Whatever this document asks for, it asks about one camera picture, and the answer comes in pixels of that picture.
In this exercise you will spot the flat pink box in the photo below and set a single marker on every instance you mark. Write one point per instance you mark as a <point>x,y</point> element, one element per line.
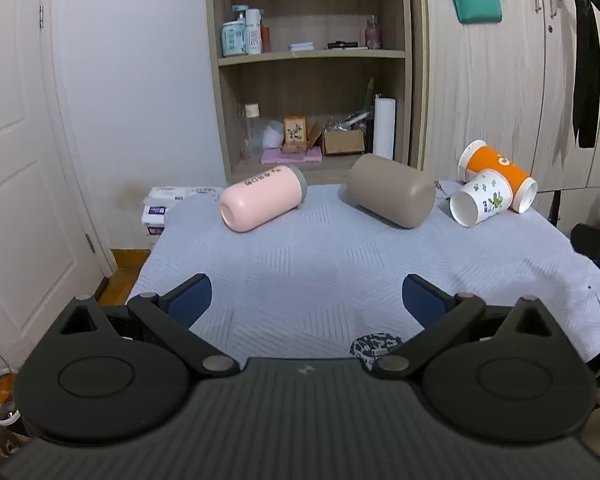
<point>292,156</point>

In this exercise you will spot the white spray bottle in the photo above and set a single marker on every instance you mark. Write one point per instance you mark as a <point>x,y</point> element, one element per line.
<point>253,32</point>

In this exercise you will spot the light blue quilted blanket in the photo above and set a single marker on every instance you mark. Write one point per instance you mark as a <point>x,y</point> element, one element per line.
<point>320,260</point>

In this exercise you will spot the black ribbon garment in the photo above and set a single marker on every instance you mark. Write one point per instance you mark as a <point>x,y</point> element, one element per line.
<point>587,75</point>

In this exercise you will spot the taupe cup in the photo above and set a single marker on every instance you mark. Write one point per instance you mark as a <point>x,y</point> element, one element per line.
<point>390,190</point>

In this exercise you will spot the white tissue pack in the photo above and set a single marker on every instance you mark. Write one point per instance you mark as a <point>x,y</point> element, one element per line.
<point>180,194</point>
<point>154,220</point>

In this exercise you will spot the white floral paper cup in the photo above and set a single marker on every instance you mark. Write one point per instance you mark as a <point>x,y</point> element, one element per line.
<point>485,195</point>

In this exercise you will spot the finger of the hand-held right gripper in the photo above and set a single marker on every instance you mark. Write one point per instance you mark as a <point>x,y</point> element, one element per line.
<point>592,242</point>

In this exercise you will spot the wooden wardrobe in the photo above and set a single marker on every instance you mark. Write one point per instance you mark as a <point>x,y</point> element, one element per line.
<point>480,85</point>

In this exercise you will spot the orange slim bottle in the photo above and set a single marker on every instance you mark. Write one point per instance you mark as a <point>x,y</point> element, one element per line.
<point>265,40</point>

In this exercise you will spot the open cardboard box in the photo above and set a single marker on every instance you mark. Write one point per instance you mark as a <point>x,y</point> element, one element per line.
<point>344,142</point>

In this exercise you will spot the floral wooden box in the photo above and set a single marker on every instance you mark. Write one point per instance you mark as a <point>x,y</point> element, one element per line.
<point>295,132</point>

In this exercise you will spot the pink cup with grey lid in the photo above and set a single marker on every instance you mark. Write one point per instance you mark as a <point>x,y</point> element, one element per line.
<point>260,200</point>

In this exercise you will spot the white blue pump bottle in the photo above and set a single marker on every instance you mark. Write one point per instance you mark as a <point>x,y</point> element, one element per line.
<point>233,35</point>

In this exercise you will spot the small black case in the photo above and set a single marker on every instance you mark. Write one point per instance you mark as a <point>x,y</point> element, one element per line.
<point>342,45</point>

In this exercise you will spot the wooden shelf unit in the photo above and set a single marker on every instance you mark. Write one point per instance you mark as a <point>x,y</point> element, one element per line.
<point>310,55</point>

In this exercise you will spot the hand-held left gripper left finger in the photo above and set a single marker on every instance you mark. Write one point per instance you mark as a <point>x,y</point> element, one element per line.
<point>192,300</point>

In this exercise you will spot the clear bottle with beige cap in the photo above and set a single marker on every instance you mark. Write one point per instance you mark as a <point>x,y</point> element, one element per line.
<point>251,127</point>

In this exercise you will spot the white paper towel roll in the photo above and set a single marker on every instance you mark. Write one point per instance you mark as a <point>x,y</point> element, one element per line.
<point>384,127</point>

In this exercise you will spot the black white patterned patch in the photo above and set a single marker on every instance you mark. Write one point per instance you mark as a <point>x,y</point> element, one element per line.
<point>375,346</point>

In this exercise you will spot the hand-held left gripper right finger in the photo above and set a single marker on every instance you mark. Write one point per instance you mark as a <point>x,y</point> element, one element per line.
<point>422,300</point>

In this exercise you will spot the white plastic bag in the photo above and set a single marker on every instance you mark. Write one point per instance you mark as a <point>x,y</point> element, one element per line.
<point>273,135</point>

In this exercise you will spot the orange paper cup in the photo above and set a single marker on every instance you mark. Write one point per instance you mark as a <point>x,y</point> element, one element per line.
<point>500,167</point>

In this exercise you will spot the white door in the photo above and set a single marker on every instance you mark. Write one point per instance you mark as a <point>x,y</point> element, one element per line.
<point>20,160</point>

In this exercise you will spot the flat white box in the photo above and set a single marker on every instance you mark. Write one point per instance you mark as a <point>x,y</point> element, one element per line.
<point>301,47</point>

